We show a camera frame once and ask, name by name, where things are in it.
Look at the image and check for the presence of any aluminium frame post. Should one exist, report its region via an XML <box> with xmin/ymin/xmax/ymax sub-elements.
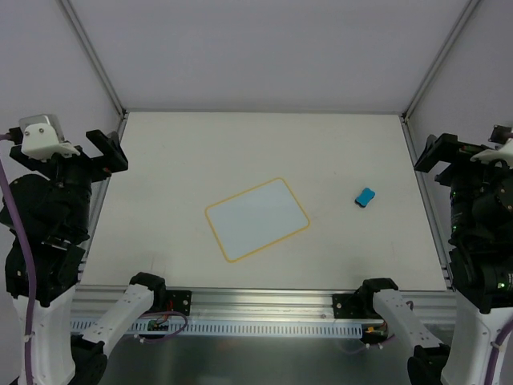
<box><xmin>56</xmin><ymin>0</ymin><xmax>126</xmax><ymax>119</ymax></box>
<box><xmin>400</xmin><ymin>0</ymin><xmax>482</xmax><ymax>122</ymax></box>

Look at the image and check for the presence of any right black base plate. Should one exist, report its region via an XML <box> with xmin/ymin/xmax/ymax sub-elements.
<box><xmin>331</xmin><ymin>293</ymin><xmax>379</xmax><ymax>319</ymax></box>

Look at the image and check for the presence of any blue whiteboard eraser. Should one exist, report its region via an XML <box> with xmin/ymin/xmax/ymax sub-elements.
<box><xmin>354</xmin><ymin>188</ymin><xmax>376</xmax><ymax>208</ymax></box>

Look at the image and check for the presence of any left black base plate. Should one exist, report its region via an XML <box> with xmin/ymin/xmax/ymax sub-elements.
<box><xmin>165</xmin><ymin>290</ymin><xmax>192</xmax><ymax>316</ymax></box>

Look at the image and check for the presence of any yellow framed whiteboard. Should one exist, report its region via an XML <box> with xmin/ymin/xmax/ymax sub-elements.
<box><xmin>204</xmin><ymin>177</ymin><xmax>310</xmax><ymax>263</ymax></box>

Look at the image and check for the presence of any left aluminium frame post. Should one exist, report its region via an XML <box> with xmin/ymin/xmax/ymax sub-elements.
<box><xmin>56</xmin><ymin>0</ymin><xmax>126</xmax><ymax>119</ymax></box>

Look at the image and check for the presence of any aluminium mounting rail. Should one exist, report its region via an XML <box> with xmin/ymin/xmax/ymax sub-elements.
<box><xmin>71</xmin><ymin>286</ymin><xmax>456</xmax><ymax>325</ymax></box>

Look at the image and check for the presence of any right aluminium frame post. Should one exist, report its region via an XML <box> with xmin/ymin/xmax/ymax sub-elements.
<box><xmin>400</xmin><ymin>0</ymin><xmax>482</xmax><ymax>122</ymax></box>

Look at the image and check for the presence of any white slotted cable duct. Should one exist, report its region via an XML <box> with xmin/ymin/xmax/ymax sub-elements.
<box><xmin>70</xmin><ymin>319</ymin><xmax>365</xmax><ymax>338</ymax></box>

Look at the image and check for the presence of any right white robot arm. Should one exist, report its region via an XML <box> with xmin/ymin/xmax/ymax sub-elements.
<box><xmin>357</xmin><ymin>125</ymin><xmax>512</xmax><ymax>384</ymax></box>

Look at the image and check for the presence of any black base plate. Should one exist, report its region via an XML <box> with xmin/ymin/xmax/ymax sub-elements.
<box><xmin>331</xmin><ymin>293</ymin><xmax>379</xmax><ymax>319</ymax></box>
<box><xmin>165</xmin><ymin>290</ymin><xmax>192</xmax><ymax>316</ymax></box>

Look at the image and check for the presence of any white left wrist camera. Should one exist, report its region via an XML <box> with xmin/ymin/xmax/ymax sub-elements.
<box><xmin>19</xmin><ymin>114</ymin><xmax>80</xmax><ymax>162</ymax></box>

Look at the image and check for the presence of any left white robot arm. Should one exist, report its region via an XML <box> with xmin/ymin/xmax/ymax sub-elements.
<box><xmin>1</xmin><ymin>124</ymin><xmax>167</xmax><ymax>384</ymax></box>

